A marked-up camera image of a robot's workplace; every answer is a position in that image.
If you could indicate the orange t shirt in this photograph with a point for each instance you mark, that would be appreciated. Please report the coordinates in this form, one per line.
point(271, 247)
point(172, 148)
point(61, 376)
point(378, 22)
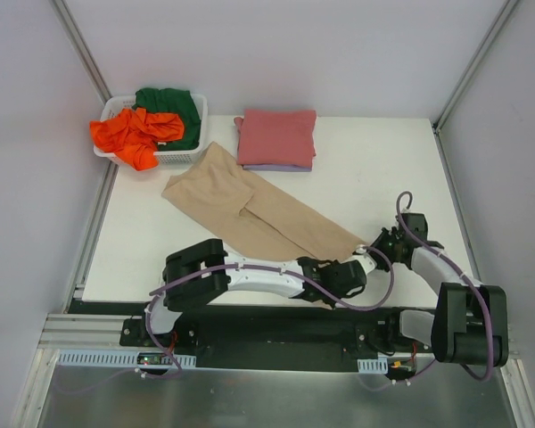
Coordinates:
point(132, 136)

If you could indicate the white cable duct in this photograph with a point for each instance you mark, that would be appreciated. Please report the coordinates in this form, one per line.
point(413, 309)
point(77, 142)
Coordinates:
point(373, 366)
point(115, 359)

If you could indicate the beige t shirt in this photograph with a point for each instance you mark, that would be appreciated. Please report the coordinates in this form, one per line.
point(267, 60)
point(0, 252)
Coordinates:
point(253, 217)

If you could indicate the pink folded t shirt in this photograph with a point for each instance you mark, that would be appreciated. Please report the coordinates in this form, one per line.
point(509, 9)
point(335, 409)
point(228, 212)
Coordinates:
point(276, 137)

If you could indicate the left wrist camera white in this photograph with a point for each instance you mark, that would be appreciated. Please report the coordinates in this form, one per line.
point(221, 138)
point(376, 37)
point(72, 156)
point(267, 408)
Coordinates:
point(364, 258)

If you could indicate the aluminium frame post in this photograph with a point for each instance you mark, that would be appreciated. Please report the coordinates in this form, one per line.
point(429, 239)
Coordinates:
point(504, 15)
point(77, 40)

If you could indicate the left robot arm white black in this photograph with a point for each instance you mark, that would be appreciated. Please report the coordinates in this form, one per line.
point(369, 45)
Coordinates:
point(195, 276)

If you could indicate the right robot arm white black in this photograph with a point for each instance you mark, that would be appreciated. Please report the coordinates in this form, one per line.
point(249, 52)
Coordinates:
point(459, 303)

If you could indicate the left white cable duct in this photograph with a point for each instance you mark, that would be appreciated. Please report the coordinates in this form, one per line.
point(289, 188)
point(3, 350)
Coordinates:
point(115, 359)

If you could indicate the right white cable duct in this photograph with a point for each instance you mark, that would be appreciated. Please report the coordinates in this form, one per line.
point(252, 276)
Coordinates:
point(373, 366)

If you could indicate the left aluminium frame post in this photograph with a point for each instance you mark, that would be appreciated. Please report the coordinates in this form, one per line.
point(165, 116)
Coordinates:
point(77, 40)

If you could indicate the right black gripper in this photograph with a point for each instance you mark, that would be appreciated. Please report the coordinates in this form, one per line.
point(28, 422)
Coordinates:
point(381, 243)

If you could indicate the white plastic basket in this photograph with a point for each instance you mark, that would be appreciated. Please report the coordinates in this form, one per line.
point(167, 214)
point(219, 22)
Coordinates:
point(190, 107)

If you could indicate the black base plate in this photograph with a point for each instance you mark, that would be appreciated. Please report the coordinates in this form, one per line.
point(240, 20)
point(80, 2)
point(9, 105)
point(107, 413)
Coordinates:
point(321, 340)

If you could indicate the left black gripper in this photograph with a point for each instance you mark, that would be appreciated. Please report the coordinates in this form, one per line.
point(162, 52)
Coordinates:
point(358, 273)

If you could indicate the lavender folded t shirt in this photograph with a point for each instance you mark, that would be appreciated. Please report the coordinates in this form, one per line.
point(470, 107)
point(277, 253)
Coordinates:
point(276, 168)

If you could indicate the right aluminium frame post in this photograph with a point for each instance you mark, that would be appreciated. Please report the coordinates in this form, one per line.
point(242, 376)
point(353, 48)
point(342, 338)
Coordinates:
point(504, 15)

